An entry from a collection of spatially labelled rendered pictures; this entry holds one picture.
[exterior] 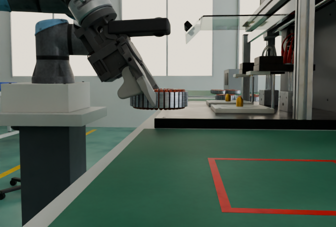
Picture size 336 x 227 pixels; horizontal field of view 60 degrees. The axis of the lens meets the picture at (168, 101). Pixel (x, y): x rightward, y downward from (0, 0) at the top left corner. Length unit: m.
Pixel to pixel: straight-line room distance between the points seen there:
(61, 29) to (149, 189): 0.92
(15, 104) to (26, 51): 5.31
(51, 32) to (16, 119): 0.32
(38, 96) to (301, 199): 0.93
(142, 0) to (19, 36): 2.51
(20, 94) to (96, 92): 4.76
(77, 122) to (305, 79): 0.67
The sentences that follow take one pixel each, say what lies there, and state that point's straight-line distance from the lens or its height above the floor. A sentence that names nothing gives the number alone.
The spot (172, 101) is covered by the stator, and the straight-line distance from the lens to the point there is 0.52.
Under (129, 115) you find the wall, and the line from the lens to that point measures 5.70.
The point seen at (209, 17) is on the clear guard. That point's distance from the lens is 0.99.
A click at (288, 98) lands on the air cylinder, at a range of 0.84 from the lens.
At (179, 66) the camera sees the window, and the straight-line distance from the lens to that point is 5.56.
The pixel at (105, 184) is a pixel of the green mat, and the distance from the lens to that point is 0.30.
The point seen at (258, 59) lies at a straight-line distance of 0.84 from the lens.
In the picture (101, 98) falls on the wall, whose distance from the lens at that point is 5.81.
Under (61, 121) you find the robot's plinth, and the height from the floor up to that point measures 0.73.
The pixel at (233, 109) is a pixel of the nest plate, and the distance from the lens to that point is 0.77.
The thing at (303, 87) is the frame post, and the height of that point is 0.84.
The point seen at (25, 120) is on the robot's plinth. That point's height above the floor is 0.73.
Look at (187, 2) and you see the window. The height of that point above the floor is 2.37.
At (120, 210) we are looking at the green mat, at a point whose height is 0.75.
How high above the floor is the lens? 0.85
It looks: 3 degrees down
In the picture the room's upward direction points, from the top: straight up
